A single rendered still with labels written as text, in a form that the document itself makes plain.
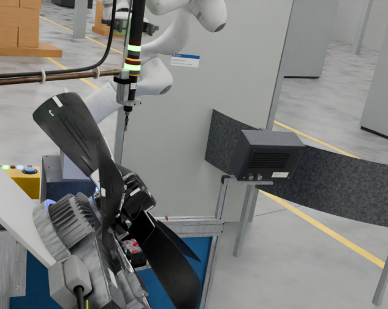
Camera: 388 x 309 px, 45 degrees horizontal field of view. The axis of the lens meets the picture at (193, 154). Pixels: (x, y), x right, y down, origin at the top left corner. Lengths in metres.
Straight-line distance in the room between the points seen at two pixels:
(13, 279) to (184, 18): 1.15
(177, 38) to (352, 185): 1.60
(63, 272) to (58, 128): 0.39
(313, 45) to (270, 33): 8.25
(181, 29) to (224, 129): 1.54
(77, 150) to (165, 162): 2.20
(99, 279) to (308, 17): 10.56
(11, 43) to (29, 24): 0.48
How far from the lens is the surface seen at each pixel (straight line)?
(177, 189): 3.61
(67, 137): 1.31
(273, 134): 2.00
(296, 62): 11.45
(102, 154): 1.07
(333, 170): 3.04
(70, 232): 1.30
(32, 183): 1.76
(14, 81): 1.09
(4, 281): 1.36
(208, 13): 1.80
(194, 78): 3.34
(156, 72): 2.04
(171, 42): 1.95
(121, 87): 1.32
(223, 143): 3.37
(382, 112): 7.72
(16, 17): 9.55
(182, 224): 2.00
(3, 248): 1.30
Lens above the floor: 1.80
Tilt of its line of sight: 20 degrees down
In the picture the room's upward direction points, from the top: 9 degrees clockwise
